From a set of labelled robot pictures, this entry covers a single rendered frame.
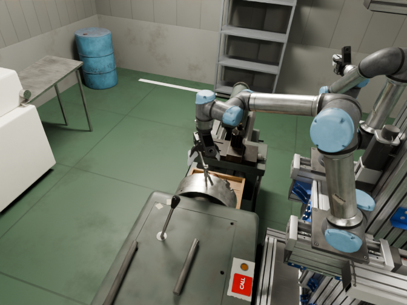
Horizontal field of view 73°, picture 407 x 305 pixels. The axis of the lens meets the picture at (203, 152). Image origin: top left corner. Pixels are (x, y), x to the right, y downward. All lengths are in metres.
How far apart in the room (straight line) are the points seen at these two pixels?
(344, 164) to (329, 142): 0.10
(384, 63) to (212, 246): 1.05
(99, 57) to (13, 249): 2.99
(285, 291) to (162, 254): 1.36
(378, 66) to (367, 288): 0.93
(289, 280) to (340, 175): 1.44
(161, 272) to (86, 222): 1.88
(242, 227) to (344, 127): 0.53
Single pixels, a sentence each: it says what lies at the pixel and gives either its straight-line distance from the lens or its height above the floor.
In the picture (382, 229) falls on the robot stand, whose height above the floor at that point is 1.12.
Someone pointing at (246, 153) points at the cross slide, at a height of 0.97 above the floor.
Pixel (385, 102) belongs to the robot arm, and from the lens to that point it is 1.59.
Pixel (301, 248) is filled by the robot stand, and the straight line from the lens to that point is 1.39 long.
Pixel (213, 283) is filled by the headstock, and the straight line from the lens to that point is 1.00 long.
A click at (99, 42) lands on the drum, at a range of 4.70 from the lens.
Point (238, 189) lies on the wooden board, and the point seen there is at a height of 0.89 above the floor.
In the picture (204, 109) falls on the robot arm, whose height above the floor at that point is 1.61.
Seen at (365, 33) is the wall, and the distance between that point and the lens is 4.76.
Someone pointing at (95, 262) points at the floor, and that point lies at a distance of 2.56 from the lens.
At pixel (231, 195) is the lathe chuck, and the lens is 1.33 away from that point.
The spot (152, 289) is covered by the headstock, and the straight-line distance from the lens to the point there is 0.99.
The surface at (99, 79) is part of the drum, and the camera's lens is 4.89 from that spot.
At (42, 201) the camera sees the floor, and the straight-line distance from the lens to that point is 3.14.
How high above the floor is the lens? 2.15
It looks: 39 degrees down
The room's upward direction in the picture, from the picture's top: 4 degrees clockwise
